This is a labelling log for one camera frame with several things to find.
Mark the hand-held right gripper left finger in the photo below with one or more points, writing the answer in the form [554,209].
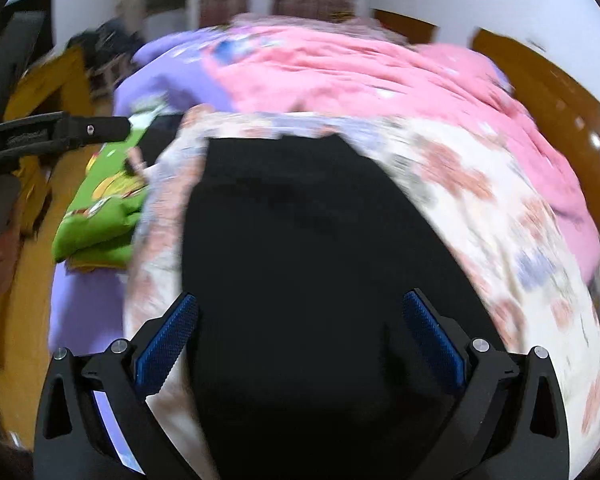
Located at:
[166,345]

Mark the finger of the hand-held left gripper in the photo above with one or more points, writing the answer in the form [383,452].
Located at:
[80,130]

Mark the green printed cloth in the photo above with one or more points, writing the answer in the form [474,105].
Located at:
[100,215]

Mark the pink quilt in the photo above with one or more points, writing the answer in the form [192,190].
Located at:
[380,75]

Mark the purple bedsheet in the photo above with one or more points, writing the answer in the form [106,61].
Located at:
[160,75]

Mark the pile of dark clothes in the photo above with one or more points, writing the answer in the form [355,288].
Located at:
[107,45]

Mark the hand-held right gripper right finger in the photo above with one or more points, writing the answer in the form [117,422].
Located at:
[432,345]

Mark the black pants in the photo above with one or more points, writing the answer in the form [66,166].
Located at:
[305,285]

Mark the small wooden bed board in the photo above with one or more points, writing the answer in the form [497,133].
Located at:
[402,22]

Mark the wooden headboard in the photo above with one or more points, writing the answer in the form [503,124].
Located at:
[570,115]

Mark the dark flat panel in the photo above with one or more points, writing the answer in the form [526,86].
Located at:
[15,60]

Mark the person's left hand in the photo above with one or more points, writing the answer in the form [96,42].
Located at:
[2,260]

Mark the floral bedsheet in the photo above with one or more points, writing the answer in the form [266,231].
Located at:
[505,220]

